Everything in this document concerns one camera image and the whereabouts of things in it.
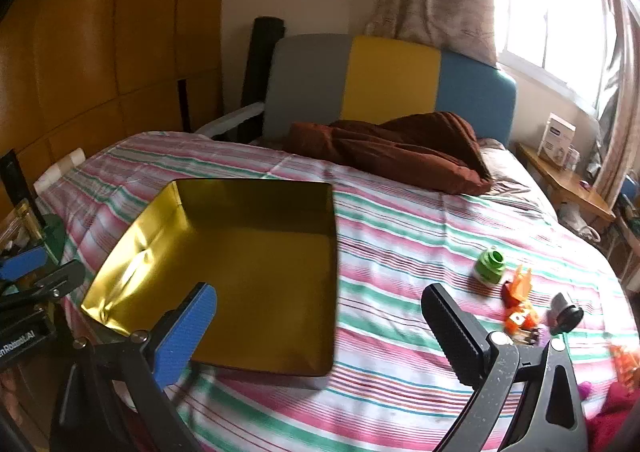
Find gold tin tray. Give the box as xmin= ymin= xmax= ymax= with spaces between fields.
xmin=80 ymin=178 xmax=337 ymax=378

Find black rolled mat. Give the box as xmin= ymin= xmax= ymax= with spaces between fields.
xmin=240 ymin=16 xmax=287 ymax=107

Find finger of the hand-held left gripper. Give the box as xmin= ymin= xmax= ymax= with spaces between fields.
xmin=0 ymin=247 xmax=86 ymax=313

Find gold capped glass bottle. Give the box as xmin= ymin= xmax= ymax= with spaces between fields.
xmin=2 ymin=199 xmax=43 ymax=243

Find black capped jar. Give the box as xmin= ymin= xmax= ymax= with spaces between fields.
xmin=547 ymin=292 xmax=585 ymax=335

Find striped bedsheet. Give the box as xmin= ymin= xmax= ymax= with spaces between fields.
xmin=35 ymin=132 xmax=640 ymax=452

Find beige pillow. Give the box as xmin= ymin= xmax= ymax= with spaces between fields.
xmin=470 ymin=137 xmax=556 ymax=213

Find red cloth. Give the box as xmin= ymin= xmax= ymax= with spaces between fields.
xmin=575 ymin=379 xmax=640 ymax=452

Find black post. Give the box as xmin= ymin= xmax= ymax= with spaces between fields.
xmin=0 ymin=149 xmax=26 ymax=215

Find orange linked cubes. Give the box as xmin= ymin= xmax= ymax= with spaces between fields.
xmin=504 ymin=304 xmax=541 ymax=345

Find wooden wardrobe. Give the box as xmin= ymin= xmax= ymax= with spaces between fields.
xmin=0 ymin=0 xmax=231 ymax=253

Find orange plastic toy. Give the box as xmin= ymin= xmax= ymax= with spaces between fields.
xmin=500 ymin=266 xmax=533 ymax=307

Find white cardboard box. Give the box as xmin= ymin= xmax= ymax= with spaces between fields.
xmin=537 ymin=112 xmax=577 ymax=163

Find grey yellow blue headboard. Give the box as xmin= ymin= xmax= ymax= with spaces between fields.
xmin=262 ymin=34 xmax=518 ymax=150

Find window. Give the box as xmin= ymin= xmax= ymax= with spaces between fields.
xmin=487 ymin=0 xmax=621 ymax=112

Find wooden nightstand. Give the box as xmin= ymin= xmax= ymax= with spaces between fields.
xmin=515 ymin=142 xmax=617 ymax=227

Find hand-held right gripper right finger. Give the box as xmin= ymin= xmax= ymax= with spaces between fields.
xmin=421 ymin=283 xmax=588 ymax=452

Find green bottle cap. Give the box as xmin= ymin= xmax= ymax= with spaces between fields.
xmin=471 ymin=248 xmax=507 ymax=289

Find orange plastic comb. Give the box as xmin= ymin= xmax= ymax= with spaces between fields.
xmin=607 ymin=343 xmax=640 ymax=390

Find grey side curtain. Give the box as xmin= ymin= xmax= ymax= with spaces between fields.
xmin=590 ymin=0 xmax=640 ymax=203

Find brown blanket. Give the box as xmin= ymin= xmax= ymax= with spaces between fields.
xmin=285 ymin=112 xmax=496 ymax=195

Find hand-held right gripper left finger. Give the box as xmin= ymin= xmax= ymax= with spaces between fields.
xmin=50 ymin=282 xmax=218 ymax=452

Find white bed rail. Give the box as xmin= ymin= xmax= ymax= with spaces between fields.
xmin=192 ymin=102 xmax=266 ymax=140

